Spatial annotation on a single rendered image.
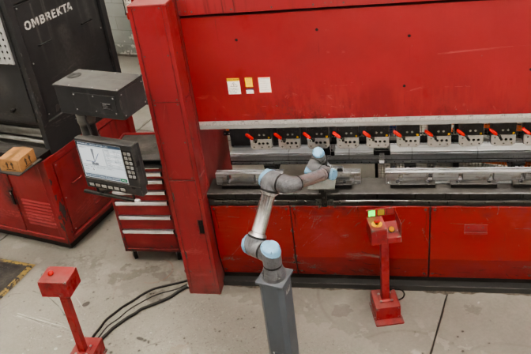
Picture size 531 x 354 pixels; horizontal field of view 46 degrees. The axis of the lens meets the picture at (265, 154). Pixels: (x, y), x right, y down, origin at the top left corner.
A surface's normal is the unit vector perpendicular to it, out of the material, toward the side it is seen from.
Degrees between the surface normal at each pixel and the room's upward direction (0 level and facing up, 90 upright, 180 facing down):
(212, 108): 90
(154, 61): 90
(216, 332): 0
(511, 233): 90
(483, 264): 103
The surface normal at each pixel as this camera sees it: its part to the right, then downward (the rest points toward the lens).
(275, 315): -0.41, 0.48
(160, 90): -0.16, 0.50
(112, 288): -0.11, -0.87
